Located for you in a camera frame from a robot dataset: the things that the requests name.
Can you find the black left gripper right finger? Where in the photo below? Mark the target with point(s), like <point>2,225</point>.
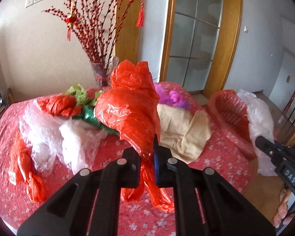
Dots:
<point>205,203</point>

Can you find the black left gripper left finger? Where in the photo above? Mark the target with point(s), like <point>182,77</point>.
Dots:
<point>89,203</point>

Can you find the clear bubble wrap sheet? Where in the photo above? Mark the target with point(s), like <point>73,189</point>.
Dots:
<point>260,124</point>

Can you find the green plastic bag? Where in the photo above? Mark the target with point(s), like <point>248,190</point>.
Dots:
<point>87,115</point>

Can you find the purple plastic bag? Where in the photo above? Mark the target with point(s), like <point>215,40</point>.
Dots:
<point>170,94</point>

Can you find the large red plastic bag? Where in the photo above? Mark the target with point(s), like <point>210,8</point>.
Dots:
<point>130,107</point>

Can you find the red lined trash basket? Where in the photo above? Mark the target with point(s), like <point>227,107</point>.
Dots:
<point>229,113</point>

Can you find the person's right hand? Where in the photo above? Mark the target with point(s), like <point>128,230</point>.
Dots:
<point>280,217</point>

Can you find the orange red plastic bag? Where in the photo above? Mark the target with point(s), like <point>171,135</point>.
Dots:
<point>21,169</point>

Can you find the wooden stair railing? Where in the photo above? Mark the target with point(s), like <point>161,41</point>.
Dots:
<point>287,119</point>

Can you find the white clear plastic bag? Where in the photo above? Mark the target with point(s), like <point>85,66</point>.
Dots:
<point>72,141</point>

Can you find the beige paper bag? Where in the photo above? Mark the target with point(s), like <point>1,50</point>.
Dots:
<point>185,134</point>

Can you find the small red plastic bag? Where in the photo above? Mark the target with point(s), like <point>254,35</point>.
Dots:
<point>60,105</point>

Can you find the light green wrapper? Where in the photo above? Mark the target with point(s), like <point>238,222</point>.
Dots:
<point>82,96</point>

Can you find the glass vase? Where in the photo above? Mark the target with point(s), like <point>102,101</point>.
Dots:
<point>102,71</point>

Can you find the wooden framed glass door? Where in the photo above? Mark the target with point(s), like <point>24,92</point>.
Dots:
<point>200,42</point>

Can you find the small red lantern ornament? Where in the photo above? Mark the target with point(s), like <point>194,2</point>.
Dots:
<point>71,19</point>

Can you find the red berry branches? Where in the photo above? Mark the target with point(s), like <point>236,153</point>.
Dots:
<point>98,25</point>

